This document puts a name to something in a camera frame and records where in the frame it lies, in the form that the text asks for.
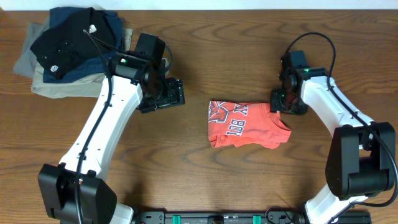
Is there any red soccer t-shirt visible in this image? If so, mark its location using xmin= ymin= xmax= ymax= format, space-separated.
xmin=208 ymin=101 xmax=292 ymax=149

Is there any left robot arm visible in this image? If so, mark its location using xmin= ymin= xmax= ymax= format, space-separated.
xmin=38 ymin=52 xmax=185 ymax=223

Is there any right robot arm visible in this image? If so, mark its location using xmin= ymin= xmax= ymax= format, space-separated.
xmin=271 ymin=65 xmax=397 ymax=223

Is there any khaki folded garment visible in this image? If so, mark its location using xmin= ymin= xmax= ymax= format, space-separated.
xmin=31 ymin=32 xmax=117 ymax=98

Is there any navy folded shirt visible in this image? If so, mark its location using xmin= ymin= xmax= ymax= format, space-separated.
xmin=42 ymin=6 xmax=124 ymax=84

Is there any black folded polo shirt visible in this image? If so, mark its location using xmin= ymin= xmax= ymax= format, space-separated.
xmin=30 ymin=7 xmax=122 ymax=83

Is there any grey folded garment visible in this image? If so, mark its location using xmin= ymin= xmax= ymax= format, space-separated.
xmin=13 ymin=18 xmax=49 ymax=79

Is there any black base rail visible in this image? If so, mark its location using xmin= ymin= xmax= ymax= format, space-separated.
xmin=133 ymin=210 xmax=373 ymax=224

